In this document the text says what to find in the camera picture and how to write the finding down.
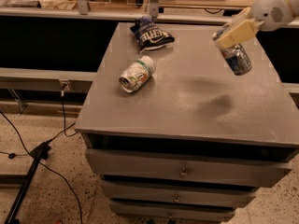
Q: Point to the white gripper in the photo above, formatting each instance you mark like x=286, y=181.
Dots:
x=270, y=12

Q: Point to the silver blue redbull can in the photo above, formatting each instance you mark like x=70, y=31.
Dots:
x=235, y=56

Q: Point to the white green soda can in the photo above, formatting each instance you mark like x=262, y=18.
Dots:
x=137, y=74

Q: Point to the dark blue chip bag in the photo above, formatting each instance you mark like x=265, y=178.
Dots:
x=149, y=36

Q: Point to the grey drawer cabinet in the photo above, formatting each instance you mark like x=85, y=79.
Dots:
x=193, y=105

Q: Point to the top grey drawer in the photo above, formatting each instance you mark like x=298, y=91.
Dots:
x=187, y=168

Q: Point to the grey drawer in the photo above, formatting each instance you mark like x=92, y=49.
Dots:
x=171, y=211
x=187, y=168
x=176, y=194

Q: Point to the middle grey drawer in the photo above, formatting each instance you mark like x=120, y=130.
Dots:
x=176, y=194

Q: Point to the bottom grey drawer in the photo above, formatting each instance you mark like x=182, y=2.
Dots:
x=171, y=211

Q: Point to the black stand leg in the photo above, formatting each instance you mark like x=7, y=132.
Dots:
x=24, y=181

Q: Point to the grey metal shelf frame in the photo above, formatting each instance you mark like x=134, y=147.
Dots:
x=166, y=11

